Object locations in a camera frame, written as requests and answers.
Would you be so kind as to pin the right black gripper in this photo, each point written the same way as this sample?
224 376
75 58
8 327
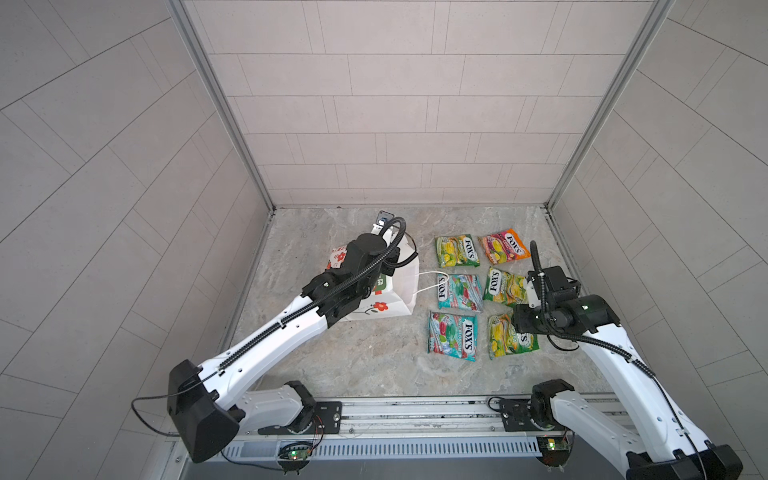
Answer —
518 315

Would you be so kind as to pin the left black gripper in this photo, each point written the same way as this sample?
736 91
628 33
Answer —
388 268

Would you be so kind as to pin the white floral paper bag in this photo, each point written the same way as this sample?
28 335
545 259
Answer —
395 296

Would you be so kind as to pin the orange pink Fox's candy bag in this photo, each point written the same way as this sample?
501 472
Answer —
503 247

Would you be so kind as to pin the teal mint Fox's candy bag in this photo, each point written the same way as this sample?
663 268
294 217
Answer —
459 292

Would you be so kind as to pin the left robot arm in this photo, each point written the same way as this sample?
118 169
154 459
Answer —
228 376

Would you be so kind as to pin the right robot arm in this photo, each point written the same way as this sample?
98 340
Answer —
664 442

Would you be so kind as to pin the right circuit board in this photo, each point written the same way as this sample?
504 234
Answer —
555 451

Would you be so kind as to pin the circuit board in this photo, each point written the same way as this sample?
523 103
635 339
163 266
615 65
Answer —
295 456
555 451

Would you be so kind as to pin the left circuit board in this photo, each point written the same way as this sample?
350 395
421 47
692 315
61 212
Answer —
295 456

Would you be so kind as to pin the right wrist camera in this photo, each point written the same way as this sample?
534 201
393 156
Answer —
532 297

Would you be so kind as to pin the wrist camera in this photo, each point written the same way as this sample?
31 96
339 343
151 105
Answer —
532 297
382 218

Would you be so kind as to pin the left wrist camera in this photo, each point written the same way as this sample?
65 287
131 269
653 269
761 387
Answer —
382 218

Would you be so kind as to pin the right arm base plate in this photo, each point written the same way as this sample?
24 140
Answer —
527 415

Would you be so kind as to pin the aluminium mounting rail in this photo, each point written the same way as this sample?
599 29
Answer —
398 416

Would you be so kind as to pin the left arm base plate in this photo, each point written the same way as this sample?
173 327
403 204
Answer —
325 418

